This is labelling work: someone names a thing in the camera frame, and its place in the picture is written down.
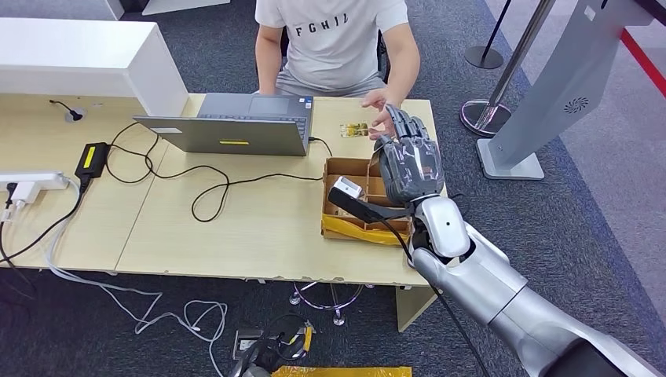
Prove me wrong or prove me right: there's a white power cable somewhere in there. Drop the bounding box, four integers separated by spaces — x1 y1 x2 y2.
43 175 230 377

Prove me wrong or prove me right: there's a black stanchion post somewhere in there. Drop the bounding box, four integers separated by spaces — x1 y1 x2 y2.
463 0 514 71

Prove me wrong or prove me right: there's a grey laptop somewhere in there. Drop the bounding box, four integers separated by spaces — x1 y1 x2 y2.
133 92 315 158

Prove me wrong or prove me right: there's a white furniture plinth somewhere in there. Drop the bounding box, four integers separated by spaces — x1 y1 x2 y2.
141 0 233 17

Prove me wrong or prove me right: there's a black mains cable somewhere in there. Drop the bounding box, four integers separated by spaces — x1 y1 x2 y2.
0 177 87 298

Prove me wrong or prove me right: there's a yellow floor tape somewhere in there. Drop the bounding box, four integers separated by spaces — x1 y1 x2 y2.
269 365 414 377

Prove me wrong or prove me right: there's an orange tree print card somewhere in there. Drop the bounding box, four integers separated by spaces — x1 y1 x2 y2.
339 122 371 140

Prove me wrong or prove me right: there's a red barrier belt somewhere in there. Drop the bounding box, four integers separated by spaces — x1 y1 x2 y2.
620 27 666 101

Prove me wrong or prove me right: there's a black desk grommet cable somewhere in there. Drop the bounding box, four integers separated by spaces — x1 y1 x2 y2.
49 98 87 124

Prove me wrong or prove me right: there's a white counter block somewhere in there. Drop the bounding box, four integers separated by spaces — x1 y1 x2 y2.
0 16 190 119

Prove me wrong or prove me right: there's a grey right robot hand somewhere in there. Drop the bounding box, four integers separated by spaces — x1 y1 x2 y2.
372 103 447 207

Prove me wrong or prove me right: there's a grey kiosk stand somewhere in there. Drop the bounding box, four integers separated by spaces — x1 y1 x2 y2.
476 0 657 182

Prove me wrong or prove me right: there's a steel floor socket white outlet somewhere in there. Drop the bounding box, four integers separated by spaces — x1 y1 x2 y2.
232 328 265 361

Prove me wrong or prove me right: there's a chrome stool base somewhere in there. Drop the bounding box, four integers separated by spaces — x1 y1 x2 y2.
287 281 376 328

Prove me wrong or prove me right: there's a white plug-in charger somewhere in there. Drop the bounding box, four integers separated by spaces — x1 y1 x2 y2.
9 180 42 207

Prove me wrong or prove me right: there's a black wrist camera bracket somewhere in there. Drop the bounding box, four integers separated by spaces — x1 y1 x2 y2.
327 187 418 225

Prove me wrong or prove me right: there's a steel floor socket yellow label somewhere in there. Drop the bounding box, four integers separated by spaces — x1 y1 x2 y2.
283 320 315 361

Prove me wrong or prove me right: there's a wooden table leg panel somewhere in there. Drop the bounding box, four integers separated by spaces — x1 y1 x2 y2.
394 284 438 334

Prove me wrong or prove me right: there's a silver stanchion post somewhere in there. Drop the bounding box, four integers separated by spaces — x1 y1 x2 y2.
459 0 558 140

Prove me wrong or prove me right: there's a white power strip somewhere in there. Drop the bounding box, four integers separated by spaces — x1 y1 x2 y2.
0 170 69 193

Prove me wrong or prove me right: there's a person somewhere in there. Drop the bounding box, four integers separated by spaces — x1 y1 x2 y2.
253 0 422 142

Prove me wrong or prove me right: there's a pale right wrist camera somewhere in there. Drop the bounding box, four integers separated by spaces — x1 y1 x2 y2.
332 175 364 200

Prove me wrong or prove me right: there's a black laptop power adapter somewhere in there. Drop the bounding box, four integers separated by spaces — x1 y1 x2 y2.
74 141 111 181

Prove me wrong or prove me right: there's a brown cardboard compartment box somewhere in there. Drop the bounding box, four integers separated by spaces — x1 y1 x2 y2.
320 156 418 246

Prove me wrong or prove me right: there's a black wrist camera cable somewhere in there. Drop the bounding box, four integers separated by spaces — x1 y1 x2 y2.
381 218 493 377

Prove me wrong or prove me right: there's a person's left hand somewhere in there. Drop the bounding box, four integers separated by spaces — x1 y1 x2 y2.
360 88 400 141

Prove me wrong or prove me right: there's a black laptop charger cable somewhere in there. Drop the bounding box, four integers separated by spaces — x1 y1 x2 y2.
104 121 335 224

